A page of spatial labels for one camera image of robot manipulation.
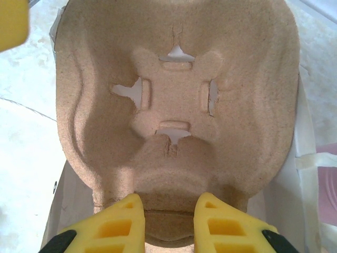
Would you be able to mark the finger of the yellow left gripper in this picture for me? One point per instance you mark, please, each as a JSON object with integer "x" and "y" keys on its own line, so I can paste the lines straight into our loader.
{"x": 11, "y": 21}

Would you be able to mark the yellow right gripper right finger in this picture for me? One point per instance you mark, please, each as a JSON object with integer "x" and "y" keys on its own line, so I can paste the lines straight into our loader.
{"x": 229, "y": 232}

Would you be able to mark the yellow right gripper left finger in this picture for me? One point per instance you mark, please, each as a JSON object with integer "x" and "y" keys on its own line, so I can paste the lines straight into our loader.
{"x": 105, "y": 232}

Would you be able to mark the cartoon animal print gift bag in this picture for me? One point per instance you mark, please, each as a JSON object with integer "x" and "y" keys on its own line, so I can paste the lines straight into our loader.
{"x": 289, "y": 184}

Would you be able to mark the brown pulp cup carrier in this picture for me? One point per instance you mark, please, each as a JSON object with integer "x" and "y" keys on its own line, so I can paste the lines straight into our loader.
{"x": 179, "y": 100}

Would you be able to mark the pink straw holder cup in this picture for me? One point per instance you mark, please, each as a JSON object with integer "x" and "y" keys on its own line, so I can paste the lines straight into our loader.
{"x": 329, "y": 189}

